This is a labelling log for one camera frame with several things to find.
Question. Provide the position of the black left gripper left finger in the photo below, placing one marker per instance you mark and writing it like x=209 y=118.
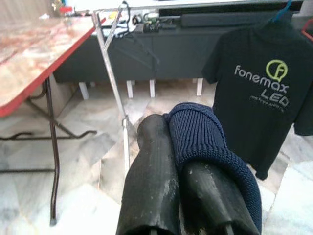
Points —
x=151 y=176

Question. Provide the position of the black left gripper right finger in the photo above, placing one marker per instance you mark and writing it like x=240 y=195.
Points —
x=210 y=195

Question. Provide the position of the navy knit shirt red stripe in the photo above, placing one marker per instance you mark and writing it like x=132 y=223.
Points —
x=195 y=127

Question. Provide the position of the red plastic hanger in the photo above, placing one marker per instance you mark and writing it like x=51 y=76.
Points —
x=303 y=30

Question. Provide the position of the blue plastic hanger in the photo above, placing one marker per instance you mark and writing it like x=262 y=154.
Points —
x=281 y=12

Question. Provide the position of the black fonemax print T-shirt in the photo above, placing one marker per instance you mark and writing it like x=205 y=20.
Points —
x=244 y=110

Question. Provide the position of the silver metal clothes rack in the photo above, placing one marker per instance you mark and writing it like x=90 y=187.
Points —
x=110 y=68

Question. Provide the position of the black TV cabinet white legs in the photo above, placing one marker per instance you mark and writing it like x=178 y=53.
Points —
x=171 y=54

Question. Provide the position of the black electronic gadget pile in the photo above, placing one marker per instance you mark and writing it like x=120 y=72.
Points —
x=151 y=24

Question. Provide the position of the marble pattern folding table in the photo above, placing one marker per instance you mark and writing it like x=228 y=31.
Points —
x=29 y=54

